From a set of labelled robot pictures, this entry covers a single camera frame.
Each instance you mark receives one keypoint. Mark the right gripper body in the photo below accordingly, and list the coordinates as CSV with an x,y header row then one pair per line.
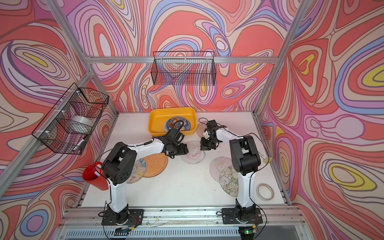
x,y
208,143

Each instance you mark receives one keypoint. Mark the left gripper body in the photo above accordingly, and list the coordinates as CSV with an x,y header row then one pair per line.
x,y
178,149

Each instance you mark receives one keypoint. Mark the blue toast cartoon coaster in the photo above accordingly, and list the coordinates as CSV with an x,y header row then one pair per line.
x,y
186,124

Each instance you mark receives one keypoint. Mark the pink swirl coaster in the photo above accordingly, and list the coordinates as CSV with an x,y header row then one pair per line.
x,y
195,155

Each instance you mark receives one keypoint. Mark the yellow plastic storage box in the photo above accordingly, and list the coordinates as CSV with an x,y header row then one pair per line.
x,y
160,120

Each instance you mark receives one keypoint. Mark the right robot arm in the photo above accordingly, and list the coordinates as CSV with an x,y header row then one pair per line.
x,y
244,155

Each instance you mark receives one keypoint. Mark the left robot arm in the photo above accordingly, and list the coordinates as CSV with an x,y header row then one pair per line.
x,y
120,161

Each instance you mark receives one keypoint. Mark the pale pink cloud coaster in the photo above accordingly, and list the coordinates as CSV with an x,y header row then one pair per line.
x,y
217,165

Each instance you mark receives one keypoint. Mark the orange round coaster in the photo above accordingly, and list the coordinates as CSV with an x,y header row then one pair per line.
x,y
156,164

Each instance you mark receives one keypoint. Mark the green line-art coaster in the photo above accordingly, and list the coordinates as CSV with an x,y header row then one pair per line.
x,y
229,181

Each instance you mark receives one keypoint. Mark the cream blue doodle coaster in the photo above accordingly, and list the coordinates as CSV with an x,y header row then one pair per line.
x,y
139,169

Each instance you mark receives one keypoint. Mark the yellow binder clip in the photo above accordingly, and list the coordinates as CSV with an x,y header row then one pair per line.
x,y
266,159

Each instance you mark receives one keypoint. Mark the white tape roll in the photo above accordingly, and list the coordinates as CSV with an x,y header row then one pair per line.
x,y
265,192

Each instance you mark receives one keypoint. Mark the red plastic cup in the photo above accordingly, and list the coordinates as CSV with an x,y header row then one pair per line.
x,y
94,175

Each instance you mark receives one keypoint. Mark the silver tape roll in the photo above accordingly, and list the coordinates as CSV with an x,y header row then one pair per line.
x,y
80,125

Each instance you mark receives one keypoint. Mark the back wall wire basket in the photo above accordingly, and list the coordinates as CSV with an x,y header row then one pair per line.
x,y
184,68

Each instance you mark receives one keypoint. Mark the wall wire basket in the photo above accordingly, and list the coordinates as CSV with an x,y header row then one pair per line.
x,y
184,68
53,131

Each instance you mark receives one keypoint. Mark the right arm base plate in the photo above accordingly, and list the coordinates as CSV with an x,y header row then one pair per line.
x,y
237,215

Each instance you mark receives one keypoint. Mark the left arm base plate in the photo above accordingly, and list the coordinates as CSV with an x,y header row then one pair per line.
x,y
129,218

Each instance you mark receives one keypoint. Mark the left wall wire basket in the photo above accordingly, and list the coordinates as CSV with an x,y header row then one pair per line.
x,y
53,131

